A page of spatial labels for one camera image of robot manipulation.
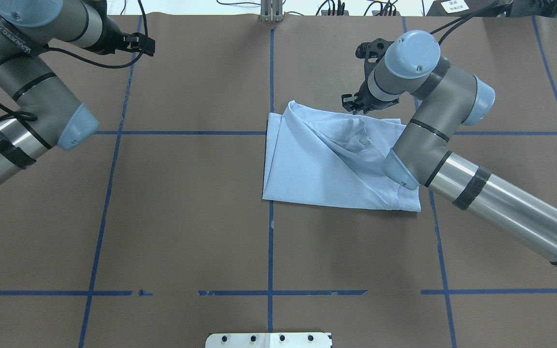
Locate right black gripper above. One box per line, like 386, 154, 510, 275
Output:
342, 43, 399, 115

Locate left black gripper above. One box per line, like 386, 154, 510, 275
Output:
100, 17, 156, 57

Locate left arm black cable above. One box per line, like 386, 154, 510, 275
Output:
0, 0, 149, 126

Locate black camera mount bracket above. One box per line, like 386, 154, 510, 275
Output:
259, 0, 284, 22

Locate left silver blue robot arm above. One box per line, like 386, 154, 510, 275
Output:
0, 0, 156, 185

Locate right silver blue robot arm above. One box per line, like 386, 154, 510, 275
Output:
342, 29, 557, 269

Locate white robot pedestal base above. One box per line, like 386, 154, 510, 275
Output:
205, 332, 333, 348

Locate light blue t-shirt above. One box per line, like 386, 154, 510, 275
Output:
262, 101, 421, 212

